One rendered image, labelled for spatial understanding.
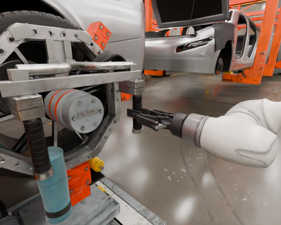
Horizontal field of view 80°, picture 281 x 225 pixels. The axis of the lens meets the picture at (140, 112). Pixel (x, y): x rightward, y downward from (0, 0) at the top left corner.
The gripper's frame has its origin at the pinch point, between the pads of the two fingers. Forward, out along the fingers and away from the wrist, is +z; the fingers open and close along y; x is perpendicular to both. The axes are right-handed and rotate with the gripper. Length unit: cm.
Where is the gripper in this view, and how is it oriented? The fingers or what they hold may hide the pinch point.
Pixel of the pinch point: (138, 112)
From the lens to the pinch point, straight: 63.2
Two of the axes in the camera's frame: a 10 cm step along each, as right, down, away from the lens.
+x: 0.0, -9.5, -3.1
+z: -7.4, -2.1, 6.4
